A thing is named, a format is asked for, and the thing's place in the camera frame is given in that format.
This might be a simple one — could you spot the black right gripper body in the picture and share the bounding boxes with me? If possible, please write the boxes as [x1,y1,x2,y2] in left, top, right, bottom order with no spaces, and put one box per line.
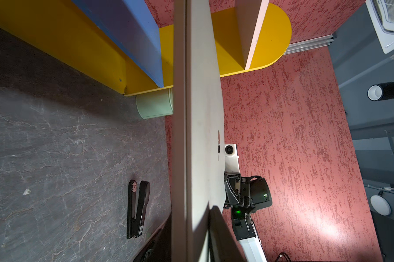
[224,172,272,213]

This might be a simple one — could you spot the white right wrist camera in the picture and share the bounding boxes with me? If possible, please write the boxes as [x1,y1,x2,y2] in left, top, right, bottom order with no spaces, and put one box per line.
[218,144,240,174]

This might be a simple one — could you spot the mint green pencil cup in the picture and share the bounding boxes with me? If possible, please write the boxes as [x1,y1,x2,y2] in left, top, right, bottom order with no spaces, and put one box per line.
[136,88,174,120]

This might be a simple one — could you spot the aluminium corner post right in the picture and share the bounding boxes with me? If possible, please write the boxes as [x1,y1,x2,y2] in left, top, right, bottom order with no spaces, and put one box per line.
[284,34,334,55]

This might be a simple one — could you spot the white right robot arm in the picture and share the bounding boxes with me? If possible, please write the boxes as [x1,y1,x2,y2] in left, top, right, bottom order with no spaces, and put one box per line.
[224,172,272,262]

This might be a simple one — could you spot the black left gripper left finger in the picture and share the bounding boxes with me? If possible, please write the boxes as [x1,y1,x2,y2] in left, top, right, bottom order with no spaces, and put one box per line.
[131,212,172,262]

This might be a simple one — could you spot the white round ceiling lamp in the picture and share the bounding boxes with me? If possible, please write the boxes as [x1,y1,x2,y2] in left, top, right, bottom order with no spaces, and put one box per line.
[370,195,391,216]

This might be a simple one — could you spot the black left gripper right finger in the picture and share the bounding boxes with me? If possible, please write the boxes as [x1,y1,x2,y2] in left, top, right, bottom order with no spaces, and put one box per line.
[208,206,246,262]

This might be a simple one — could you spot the yellow shelf with coloured boards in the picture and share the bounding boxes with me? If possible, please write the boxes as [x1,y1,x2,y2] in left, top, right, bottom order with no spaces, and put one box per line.
[0,1,292,96]

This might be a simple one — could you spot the black ceiling spotlight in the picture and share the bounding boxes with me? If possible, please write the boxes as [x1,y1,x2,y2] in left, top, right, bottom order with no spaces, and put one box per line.
[367,82,394,102]

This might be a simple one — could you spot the white ceiling air vent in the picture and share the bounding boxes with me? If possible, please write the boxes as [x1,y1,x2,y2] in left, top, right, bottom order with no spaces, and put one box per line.
[365,0,394,54]

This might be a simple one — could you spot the black stapler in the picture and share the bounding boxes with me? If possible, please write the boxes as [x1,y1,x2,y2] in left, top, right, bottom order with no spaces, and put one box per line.
[127,180,151,239]

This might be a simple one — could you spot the silver laptop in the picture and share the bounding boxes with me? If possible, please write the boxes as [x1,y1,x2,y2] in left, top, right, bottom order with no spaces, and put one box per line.
[171,1,225,262]

